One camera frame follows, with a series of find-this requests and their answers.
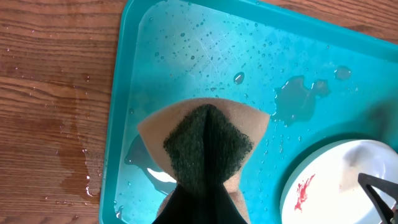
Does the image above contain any green scrubbing sponge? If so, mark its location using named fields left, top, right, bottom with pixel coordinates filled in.
left=137, top=98, right=270, bottom=224

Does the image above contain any light blue plate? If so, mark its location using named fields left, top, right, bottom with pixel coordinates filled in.
left=280, top=139, right=397, bottom=224

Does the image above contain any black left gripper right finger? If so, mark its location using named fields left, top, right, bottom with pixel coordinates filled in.
left=205, top=185, right=247, bottom=224

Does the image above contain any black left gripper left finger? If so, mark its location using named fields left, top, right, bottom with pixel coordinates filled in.
left=152, top=184, right=205, bottom=224

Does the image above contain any blue plastic tray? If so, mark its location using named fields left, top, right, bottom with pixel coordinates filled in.
left=99, top=1, right=397, bottom=223

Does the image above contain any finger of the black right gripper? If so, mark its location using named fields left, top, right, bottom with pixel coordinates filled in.
left=357, top=172, right=398, bottom=224

